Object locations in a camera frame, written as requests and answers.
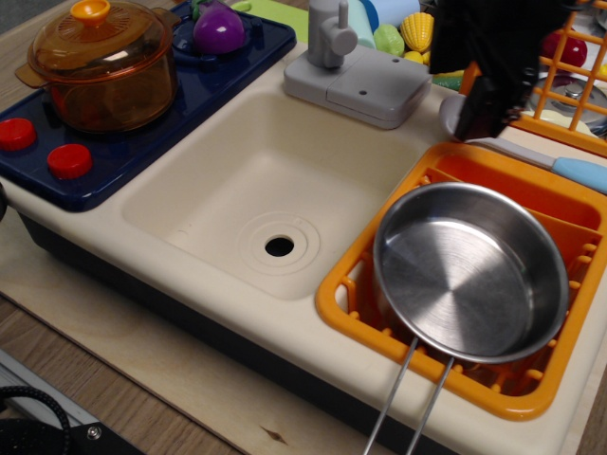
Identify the red toy fruit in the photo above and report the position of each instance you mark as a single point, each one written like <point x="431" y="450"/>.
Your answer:
<point x="574" y="51"/>

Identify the green cutting board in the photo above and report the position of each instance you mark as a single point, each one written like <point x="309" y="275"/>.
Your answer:
<point x="277" y="12"/>

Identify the yellow toy corn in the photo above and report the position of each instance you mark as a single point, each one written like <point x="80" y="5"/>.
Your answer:
<point x="417" y="30"/>

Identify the orange dish drainer basket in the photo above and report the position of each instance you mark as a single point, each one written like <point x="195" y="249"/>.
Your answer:
<point x="574" y="216"/>

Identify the stainless steel pan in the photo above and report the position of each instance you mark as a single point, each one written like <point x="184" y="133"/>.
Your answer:
<point x="470" y="273"/>

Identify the green toy vegetable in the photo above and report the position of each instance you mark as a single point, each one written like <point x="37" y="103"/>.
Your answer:
<point x="388" y="40"/>

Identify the right red stove knob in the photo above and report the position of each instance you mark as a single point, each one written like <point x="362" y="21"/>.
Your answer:
<point x="69" y="161"/>

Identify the grey spoon with blue handle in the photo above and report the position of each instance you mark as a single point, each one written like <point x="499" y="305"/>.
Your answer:
<point x="588" y="174"/>

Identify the purple toy eggplant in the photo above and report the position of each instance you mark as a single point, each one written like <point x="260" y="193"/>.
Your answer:
<point x="217" y="28"/>

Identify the grey toy faucet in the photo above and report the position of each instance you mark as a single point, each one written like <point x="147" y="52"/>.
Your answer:
<point x="351" y="79"/>

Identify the dark blue toy stove top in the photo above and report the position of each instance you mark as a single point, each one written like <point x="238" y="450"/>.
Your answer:
<point x="205" y="84"/>

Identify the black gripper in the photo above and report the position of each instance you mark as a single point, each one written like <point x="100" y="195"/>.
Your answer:
<point x="504" y="39"/>

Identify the left red stove knob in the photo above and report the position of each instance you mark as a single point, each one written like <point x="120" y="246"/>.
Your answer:
<point x="16" y="134"/>

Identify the light blue toy cup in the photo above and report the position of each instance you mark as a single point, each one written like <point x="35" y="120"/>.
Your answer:
<point x="365" y="16"/>

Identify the orange plastic grid rack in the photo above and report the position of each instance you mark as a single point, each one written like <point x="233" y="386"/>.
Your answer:
<point x="588" y="24"/>

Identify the steel pot lid with knob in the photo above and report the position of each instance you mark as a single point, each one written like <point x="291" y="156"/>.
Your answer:
<point x="562" y="100"/>

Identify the red stove knob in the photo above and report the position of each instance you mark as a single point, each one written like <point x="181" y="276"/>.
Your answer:
<point x="16" y="134"/>
<point x="69" y="161"/>

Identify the amber transparent pot with lid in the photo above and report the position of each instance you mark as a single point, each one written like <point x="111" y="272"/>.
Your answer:
<point x="108" y="66"/>

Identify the cream toy kitchen sink unit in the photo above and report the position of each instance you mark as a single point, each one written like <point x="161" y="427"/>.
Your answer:
<point x="244" y="218"/>

